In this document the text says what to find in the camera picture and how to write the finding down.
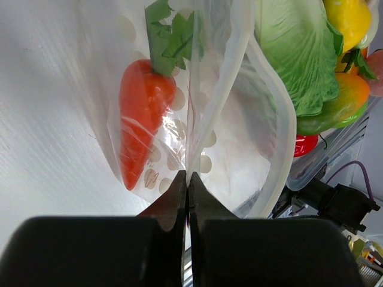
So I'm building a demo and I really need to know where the toy napa cabbage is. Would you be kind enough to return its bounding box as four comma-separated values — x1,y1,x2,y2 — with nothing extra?
254,1,344,117

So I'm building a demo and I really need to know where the toy carrot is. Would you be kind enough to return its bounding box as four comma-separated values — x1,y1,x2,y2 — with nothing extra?
118,1,196,191

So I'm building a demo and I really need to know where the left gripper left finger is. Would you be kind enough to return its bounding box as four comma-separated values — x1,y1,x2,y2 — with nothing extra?
1,170,187,286

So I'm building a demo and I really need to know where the grey plastic food tray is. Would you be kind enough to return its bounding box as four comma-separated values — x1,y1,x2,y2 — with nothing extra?
286,96,382,191

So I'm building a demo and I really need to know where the toy mango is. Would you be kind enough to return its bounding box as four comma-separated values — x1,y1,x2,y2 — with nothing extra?
297,72,370,136

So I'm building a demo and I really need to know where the toy yellow pepper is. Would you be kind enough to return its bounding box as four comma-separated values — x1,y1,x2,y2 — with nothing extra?
323,0,372,53

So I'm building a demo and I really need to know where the toy red bell pepper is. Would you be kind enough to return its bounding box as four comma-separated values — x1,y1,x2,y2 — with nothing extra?
294,135,319,157

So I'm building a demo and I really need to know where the clear dotted zip bag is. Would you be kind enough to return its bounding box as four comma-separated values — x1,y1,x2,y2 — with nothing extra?
78,1,296,218

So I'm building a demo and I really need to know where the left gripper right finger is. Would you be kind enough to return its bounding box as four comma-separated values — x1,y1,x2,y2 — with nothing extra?
188,173,363,286

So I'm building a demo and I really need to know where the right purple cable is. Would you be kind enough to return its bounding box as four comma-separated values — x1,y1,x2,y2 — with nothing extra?
326,160,375,200

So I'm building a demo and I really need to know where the toy pink peach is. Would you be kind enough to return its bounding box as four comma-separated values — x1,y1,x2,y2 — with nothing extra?
367,49,383,97

